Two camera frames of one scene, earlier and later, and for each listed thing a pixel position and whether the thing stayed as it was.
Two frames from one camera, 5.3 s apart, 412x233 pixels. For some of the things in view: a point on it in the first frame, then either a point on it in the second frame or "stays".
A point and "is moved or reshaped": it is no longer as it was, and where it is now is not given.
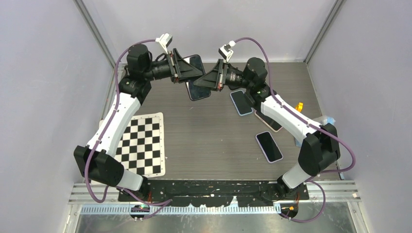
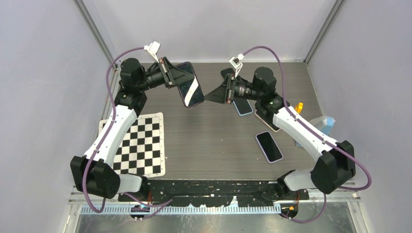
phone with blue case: [241, 102] stays
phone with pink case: [269, 121] stays
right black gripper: [216, 78] -> [223, 94]
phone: [197, 92] is moved or reshaped
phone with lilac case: [269, 147] stays
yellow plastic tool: [299, 107] stays
